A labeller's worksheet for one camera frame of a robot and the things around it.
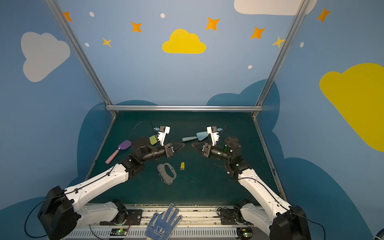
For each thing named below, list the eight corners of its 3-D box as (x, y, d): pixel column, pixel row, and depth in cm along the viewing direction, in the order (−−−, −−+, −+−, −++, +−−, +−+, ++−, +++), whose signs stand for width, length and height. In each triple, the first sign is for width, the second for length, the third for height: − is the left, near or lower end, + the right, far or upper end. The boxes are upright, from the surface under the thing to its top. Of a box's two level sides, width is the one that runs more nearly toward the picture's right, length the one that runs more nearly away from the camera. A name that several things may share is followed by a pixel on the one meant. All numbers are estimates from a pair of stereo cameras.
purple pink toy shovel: (103, 160, 96) (101, 159, 94) (128, 140, 106) (127, 139, 105) (107, 164, 94) (106, 163, 92) (132, 144, 105) (131, 142, 103)
